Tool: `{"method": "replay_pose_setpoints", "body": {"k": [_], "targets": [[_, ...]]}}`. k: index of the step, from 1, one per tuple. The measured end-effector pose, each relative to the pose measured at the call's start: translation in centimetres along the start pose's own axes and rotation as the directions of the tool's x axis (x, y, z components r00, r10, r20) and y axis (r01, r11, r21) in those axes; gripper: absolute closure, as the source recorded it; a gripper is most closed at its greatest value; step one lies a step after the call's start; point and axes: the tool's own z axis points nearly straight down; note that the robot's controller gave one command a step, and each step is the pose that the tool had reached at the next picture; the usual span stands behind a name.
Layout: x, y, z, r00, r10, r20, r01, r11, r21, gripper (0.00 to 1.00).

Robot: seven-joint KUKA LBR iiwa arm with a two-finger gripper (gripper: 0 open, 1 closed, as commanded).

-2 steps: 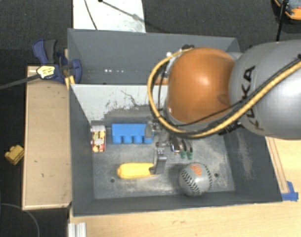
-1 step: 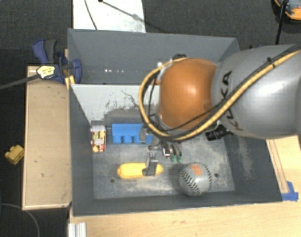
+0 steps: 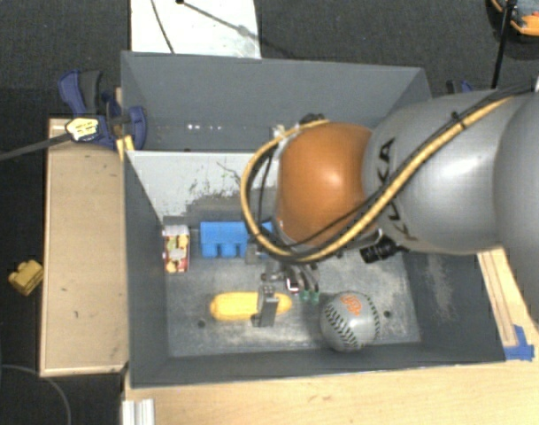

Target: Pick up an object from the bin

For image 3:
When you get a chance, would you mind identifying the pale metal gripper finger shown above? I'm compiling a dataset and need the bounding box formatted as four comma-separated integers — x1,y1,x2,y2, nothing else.
265,283,281,328
250,283,268,328

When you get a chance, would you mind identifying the yellow toy corn cob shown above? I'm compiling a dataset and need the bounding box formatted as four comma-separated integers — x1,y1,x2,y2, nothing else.
209,292,294,323

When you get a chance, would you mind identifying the blue toy building block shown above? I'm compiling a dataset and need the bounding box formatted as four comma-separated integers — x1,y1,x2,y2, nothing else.
199,220,274,259

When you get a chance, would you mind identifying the grey baseball with orange print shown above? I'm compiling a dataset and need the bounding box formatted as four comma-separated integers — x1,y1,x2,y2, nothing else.
319,290,381,353

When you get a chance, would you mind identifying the red and yellow small carton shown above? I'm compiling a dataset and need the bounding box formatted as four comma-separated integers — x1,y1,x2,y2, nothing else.
161,224,192,275

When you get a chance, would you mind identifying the grey metal bin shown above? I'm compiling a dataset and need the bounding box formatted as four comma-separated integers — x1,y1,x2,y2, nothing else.
119,50,507,389

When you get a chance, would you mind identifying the pale wood flat board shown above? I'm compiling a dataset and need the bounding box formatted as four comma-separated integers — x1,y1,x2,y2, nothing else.
38,117,131,378

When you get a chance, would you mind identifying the black cylinder on white bracket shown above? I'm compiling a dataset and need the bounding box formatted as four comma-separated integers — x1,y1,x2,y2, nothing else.
359,230,407,265

